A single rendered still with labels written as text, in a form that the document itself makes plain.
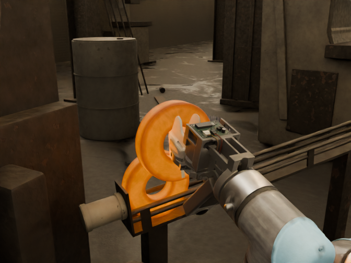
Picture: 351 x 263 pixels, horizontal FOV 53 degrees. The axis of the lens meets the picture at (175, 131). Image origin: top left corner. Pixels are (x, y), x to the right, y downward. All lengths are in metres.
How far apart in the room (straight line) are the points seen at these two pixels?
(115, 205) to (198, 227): 1.23
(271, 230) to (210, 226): 1.52
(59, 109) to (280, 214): 0.55
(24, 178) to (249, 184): 0.39
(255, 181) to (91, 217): 0.39
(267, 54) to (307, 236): 2.61
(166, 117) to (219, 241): 1.28
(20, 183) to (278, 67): 2.50
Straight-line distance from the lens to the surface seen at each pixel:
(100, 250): 1.83
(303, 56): 2.88
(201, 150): 0.54
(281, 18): 2.92
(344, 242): 0.62
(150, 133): 0.64
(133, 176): 0.76
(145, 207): 0.78
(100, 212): 0.77
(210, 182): 0.55
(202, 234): 1.91
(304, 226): 0.46
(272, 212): 0.46
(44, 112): 0.81
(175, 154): 0.60
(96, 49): 3.10
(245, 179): 0.50
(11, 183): 0.66
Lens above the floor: 1.07
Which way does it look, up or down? 18 degrees down
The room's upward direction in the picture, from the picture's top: straight up
